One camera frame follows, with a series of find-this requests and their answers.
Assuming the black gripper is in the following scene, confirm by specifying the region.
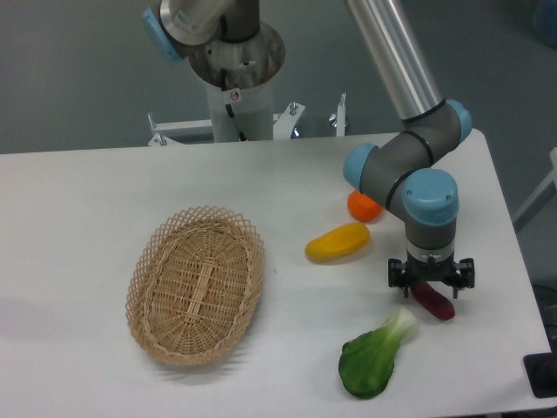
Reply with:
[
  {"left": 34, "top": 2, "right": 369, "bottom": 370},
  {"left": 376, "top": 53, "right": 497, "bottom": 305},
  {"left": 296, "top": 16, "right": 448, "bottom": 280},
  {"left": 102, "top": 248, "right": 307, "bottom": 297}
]
[{"left": 387, "top": 251, "right": 474, "bottom": 299}]

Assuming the purple sweet potato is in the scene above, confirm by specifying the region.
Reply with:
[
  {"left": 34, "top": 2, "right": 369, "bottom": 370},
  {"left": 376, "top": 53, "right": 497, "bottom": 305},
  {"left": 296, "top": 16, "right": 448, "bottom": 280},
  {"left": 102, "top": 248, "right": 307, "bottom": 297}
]
[{"left": 411, "top": 281, "right": 455, "bottom": 321}]

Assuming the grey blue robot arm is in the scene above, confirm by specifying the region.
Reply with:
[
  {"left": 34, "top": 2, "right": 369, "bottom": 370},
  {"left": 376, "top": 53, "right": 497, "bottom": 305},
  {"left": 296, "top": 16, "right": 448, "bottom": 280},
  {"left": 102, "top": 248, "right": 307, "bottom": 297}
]
[{"left": 142, "top": 1, "right": 475, "bottom": 292}]

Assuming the yellow mango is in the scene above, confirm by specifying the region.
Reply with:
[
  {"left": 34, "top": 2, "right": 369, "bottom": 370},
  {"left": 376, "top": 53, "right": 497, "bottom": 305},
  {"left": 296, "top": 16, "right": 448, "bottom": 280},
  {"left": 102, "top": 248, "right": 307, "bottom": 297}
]
[{"left": 305, "top": 222, "right": 371, "bottom": 261}]

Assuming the orange tangerine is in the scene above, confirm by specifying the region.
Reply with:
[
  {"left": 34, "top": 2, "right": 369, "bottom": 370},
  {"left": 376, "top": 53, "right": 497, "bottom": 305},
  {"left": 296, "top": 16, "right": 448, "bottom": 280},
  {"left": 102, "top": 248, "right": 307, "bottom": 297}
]
[{"left": 347, "top": 190, "right": 383, "bottom": 223}]

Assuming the green bok choy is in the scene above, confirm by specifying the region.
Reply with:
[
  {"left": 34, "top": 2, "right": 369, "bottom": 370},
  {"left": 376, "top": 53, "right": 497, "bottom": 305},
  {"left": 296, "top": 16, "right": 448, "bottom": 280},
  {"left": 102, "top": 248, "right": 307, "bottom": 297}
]
[{"left": 338, "top": 307, "right": 417, "bottom": 400}]

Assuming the black device at table edge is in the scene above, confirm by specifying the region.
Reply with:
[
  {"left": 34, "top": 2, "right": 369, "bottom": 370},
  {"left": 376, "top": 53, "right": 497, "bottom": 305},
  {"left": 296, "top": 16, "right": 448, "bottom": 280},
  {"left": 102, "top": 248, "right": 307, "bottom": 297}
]
[{"left": 523, "top": 353, "right": 556, "bottom": 399}]

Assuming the woven wicker basket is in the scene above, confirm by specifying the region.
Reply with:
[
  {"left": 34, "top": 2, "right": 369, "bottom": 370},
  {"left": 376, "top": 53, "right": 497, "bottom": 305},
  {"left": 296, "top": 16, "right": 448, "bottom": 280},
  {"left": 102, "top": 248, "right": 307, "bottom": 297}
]
[{"left": 125, "top": 206, "right": 265, "bottom": 367}]

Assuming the white frame at right edge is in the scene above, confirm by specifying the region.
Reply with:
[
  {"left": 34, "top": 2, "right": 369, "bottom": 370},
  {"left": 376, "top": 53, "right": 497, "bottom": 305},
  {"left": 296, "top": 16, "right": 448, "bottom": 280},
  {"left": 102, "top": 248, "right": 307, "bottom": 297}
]
[{"left": 512, "top": 148, "right": 556, "bottom": 233}]

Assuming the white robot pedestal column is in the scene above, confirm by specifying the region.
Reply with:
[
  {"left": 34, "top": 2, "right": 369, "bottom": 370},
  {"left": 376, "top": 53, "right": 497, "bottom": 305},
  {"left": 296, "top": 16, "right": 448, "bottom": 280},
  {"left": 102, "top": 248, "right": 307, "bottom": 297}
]
[{"left": 205, "top": 83, "right": 274, "bottom": 143}]

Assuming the black cable on pedestal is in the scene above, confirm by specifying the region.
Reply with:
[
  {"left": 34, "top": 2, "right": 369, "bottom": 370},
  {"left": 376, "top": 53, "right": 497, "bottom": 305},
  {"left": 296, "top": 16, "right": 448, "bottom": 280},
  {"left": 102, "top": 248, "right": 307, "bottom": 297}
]
[{"left": 218, "top": 68, "right": 248, "bottom": 143}]

